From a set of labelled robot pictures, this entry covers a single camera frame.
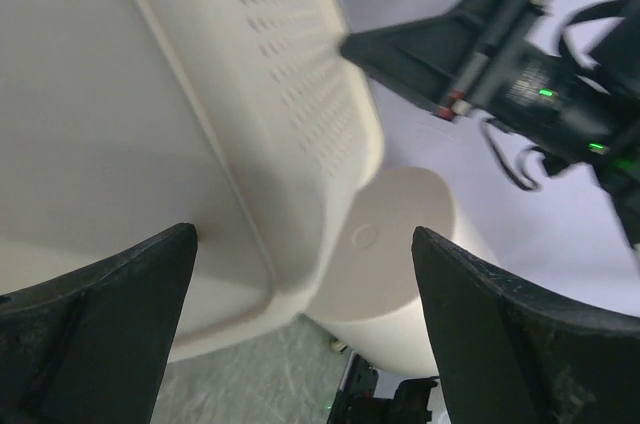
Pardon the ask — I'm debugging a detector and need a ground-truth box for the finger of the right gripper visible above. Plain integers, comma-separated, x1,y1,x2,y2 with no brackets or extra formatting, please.
339,0,530,119

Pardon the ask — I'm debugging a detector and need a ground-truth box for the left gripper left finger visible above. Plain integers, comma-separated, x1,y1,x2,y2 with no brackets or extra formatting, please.
1,223,198,423

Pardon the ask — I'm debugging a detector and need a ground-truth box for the beige perforated basket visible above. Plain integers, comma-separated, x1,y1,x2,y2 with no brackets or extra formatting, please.
1,0,384,361

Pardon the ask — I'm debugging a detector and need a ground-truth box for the beige round stool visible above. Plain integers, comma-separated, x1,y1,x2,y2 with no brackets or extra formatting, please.
305,167,497,378

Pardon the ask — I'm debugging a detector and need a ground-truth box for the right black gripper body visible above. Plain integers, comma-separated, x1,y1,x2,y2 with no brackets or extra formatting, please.
449,0,620,164

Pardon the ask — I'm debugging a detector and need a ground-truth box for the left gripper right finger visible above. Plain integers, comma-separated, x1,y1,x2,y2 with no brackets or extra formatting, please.
411,227,639,423

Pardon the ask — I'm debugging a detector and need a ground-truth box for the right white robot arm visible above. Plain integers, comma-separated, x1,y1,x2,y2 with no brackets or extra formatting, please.
339,0,639,246

